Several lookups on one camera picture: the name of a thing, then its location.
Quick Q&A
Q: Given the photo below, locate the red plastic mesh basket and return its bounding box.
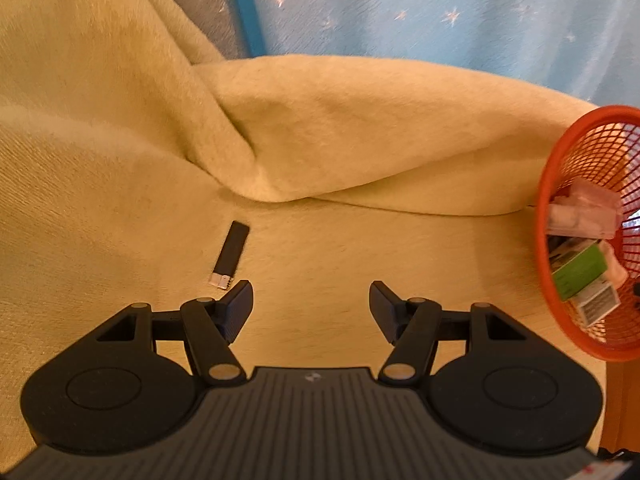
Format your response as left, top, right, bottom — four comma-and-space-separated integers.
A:
534, 105, 640, 364

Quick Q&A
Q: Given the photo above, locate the green medicine box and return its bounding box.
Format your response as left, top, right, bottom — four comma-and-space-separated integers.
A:
550, 240, 609, 304

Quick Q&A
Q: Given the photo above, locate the clear plastic badge holder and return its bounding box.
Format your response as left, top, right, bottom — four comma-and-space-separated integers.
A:
547, 177, 625, 239

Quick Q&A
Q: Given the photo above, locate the small white bottle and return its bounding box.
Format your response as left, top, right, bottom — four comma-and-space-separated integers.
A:
599, 240, 629, 289

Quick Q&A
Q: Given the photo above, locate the grey and white medicine box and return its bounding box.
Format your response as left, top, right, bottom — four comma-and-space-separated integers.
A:
575, 280, 622, 332

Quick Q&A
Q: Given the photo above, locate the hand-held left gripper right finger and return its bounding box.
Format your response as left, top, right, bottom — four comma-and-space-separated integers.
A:
369, 280, 527, 387

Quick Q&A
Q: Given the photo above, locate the small white-capped bottle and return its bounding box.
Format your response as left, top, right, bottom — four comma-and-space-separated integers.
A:
208, 220, 250, 291

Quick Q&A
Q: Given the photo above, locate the yellow-green blanket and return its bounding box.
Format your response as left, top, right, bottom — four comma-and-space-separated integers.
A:
0, 0, 610, 463

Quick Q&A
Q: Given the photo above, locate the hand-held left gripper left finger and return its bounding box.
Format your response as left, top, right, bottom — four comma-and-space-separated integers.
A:
95, 280, 254, 387

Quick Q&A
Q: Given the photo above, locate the blue starred cloth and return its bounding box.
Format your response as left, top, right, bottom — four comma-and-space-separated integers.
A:
227, 0, 640, 112

